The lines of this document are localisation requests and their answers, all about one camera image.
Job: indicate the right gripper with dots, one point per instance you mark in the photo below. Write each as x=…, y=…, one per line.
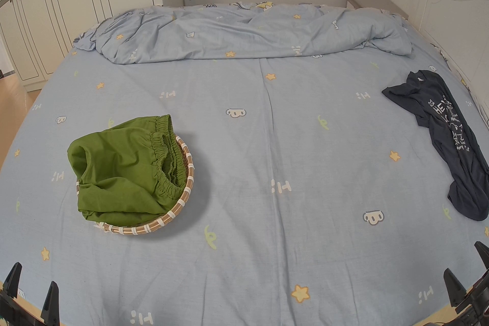
x=477, y=305

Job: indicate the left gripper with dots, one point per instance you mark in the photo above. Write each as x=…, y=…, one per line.
x=19, y=315

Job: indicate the green shorts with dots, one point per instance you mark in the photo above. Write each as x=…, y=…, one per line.
x=114, y=164

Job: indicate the round woven basket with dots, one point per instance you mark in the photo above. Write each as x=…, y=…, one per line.
x=179, y=203

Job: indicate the bed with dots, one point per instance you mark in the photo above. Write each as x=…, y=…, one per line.
x=267, y=148

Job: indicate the dark blue printed T-shirt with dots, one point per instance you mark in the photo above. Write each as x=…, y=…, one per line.
x=439, y=106

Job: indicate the white wardrobe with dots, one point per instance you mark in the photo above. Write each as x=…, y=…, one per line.
x=57, y=3

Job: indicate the pale blue quilt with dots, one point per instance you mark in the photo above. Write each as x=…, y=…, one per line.
x=244, y=34

